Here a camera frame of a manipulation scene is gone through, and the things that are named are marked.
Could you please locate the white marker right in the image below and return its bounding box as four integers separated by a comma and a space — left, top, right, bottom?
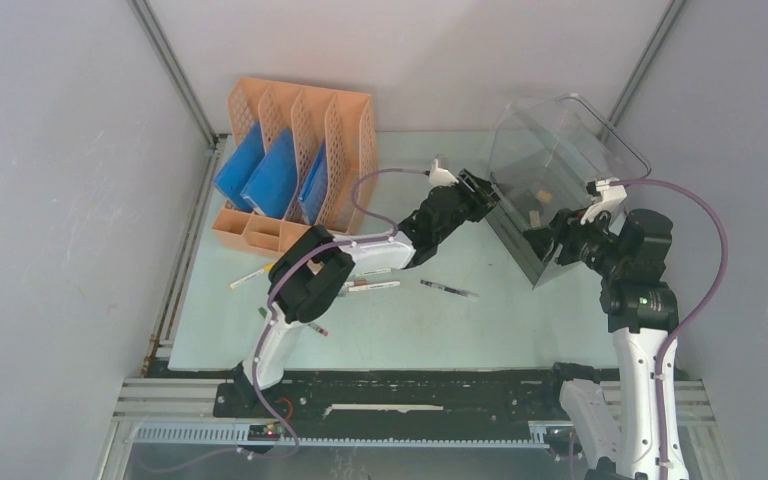
347, 280, 401, 292

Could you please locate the blue folder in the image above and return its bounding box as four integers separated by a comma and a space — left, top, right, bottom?
241, 129, 298, 219
213, 121, 265, 213
298, 142, 328, 225

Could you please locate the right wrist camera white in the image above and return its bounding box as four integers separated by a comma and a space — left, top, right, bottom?
580, 177, 627, 225

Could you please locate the blue folder front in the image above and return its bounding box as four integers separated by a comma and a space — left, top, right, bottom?
213, 121, 265, 213

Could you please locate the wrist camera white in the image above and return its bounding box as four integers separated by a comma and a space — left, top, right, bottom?
580, 177, 627, 225
427, 154, 459, 187

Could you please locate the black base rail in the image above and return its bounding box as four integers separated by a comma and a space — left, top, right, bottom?
214, 368, 617, 444

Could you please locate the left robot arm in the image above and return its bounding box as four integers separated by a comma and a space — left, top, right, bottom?
233, 169, 500, 417

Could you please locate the clear plastic drawer cabinet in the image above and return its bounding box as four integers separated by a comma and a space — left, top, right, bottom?
487, 93, 651, 287

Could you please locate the orange plastic file organizer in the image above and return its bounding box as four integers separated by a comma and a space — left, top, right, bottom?
212, 77, 378, 258

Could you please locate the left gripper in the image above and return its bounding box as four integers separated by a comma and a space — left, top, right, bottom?
433, 170, 512, 244

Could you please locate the small cork block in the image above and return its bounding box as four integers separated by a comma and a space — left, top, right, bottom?
535, 190, 553, 204

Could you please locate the green cap marker upper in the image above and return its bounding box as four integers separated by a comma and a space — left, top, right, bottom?
354, 268, 392, 277

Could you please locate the clear purple pen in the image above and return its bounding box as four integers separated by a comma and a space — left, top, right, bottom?
420, 279, 479, 298

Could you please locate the yellow cap marker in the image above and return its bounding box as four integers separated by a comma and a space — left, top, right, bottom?
228, 264, 273, 289

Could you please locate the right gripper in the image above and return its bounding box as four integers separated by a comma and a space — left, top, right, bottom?
520, 201, 625, 278

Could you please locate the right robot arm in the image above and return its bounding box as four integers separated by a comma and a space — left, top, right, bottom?
525, 209, 689, 479

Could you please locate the tan eraser stick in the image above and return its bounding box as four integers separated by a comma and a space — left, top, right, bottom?
528, 210, 541, 229

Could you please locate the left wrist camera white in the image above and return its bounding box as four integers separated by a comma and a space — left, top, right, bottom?
427, 154, 459, 187

